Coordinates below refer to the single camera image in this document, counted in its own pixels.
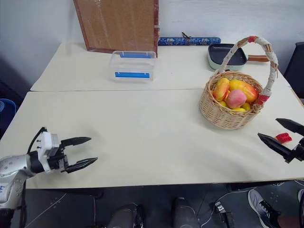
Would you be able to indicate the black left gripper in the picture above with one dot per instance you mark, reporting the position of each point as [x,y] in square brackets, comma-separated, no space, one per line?
[57,159]

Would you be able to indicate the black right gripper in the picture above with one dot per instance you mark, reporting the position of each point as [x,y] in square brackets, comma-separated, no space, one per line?
[298,152]

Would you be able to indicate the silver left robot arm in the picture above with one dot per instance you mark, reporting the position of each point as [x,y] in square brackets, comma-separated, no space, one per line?
[10,166]

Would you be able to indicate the red fruit piece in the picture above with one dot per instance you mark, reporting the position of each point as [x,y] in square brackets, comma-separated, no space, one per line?
[283,137]

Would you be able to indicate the yellow lemon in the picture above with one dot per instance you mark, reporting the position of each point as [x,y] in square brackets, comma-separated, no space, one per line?
[246,107]
[222,103]

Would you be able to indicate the large yellow red mango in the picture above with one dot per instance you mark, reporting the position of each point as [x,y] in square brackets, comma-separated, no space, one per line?
[247,91]

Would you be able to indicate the pink peach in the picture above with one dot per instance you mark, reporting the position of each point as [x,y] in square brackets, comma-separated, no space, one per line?
[235,98]

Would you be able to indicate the black chair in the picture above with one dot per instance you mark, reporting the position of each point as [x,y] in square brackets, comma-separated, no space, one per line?
[295,71]

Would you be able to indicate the grey sneaker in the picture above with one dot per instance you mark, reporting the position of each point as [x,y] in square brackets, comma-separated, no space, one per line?
[262,207]

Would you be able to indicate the small yellow red mango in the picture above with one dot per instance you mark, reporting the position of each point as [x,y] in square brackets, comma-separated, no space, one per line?
[222,89]

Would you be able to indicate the dark rounded shape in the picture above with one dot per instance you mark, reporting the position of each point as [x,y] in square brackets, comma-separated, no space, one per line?
[123,217]

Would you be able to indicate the blue plastic bin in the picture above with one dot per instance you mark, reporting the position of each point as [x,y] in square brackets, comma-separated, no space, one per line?
[6,110]

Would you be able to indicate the green square frying pan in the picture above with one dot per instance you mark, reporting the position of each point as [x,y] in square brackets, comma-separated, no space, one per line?
[234,57]

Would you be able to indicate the clear plastic storage box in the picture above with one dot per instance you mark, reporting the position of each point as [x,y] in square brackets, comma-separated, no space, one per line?
[133,67]

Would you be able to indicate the blue patterned roll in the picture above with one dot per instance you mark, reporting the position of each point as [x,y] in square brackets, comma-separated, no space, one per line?
[187,40]

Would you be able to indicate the wooden framed cork board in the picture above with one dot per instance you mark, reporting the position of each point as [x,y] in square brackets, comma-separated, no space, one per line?
[118,23]

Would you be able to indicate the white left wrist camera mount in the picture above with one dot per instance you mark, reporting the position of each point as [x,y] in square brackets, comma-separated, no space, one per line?
[45,145]

